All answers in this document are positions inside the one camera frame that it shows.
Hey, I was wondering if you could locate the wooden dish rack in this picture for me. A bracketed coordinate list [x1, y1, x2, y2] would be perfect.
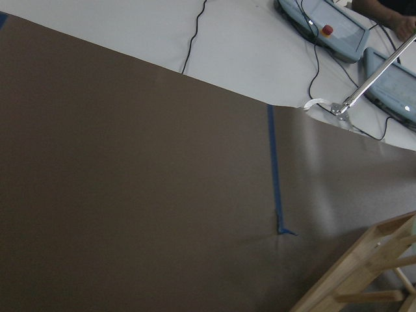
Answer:
[291, 211, 415, 311]

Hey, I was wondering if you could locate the person's hand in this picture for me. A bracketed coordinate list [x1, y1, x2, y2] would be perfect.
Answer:
[395, 16, 415, 42]

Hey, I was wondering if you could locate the chrome metal pole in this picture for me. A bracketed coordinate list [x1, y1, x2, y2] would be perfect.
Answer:
[330, 30, 415, 117]

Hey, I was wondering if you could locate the person's dark sleeved forearm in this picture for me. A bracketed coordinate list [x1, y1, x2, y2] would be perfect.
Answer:
[352, 0, 415, 28]

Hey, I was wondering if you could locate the teach pendant with red button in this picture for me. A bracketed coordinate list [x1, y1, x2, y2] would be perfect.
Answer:
[274, 0, 369, 64]

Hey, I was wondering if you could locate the black pendant cable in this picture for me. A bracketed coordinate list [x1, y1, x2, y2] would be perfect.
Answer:
[294, 0, 396, 141]

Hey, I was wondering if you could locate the black cable on table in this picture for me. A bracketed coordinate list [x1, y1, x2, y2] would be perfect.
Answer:
[180, 0, 209, 75]

